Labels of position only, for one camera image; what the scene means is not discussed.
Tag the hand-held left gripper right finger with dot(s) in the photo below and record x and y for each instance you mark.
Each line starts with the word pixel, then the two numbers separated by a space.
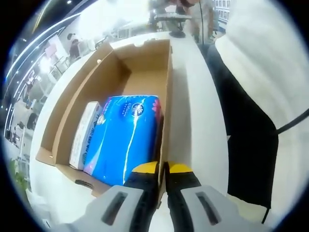
pixel 190 203

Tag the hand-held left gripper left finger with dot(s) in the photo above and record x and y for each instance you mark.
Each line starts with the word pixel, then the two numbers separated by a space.
pixel 135 200

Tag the brown cardboard shoe box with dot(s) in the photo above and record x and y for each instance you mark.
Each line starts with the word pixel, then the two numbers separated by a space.
pixel 144 72

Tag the white medicine box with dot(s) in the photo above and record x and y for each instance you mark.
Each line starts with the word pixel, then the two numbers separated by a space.
pixel 82 135

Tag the ceiling light strip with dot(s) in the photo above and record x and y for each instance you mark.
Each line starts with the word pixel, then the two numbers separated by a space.
pixel 36 38

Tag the person in white shirt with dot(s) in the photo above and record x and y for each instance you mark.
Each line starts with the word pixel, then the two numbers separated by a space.
pixel 265 60

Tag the black monitor stand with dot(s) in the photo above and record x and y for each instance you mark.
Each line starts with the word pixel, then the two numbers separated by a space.
pixel 177 35

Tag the pink monitor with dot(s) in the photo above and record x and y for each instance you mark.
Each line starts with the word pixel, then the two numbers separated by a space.
pixel 51 47

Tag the blue tissue pack soft item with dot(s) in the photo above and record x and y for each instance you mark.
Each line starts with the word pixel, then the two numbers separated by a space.
pixel 130 135

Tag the person's black garment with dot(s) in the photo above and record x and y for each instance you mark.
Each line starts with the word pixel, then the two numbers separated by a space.
pixel 248 145

